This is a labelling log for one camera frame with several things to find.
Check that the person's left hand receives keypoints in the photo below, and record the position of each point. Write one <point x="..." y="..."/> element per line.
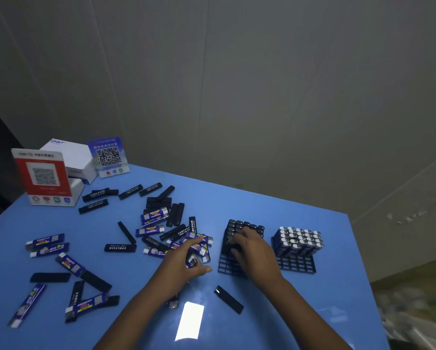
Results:
<point x="172" y="275"/>

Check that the person's right hand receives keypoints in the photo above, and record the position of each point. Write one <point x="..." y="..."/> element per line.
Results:
<point x="258" y="256"/>

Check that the blue silver-capped lighter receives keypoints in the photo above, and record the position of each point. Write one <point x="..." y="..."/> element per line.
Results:
<point x="192" y="262"/>

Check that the black grid tray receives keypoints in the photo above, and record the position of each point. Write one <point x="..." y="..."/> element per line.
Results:
<point x="298" y="264"/>
<point x="225" y="267"/>

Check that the row of black lighters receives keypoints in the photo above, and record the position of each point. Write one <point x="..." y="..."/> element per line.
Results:
<point x="239" y="225"/>

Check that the row of blue lighters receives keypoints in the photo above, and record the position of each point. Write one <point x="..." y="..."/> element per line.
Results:
<point x="298" y="240"/>

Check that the black slim lighter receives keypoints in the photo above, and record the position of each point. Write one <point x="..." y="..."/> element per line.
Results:
<point x="229" y="299"/>

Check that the pile of mixed lighters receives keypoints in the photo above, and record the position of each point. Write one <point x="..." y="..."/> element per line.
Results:
<point x="154" y="215"/>

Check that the person's right forearm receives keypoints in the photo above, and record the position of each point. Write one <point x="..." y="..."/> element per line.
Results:
<point x="309" y="317"/>

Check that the person's left forearm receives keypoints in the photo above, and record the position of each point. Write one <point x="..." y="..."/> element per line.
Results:
<point x="130" y="320"/>

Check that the blue code sign stand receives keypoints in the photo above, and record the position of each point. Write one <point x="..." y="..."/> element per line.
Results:
<point x="108" y="156"/>

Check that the white cardboard box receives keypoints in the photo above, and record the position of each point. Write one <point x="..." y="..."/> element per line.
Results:
<point x="72" y="156"/>

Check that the red code sign stand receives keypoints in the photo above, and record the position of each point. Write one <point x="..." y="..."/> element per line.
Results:
<point x="39" y="174"/>

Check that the crumpled clear plastic bags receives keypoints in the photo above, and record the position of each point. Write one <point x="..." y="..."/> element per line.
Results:
<point x="418" y="317"/>

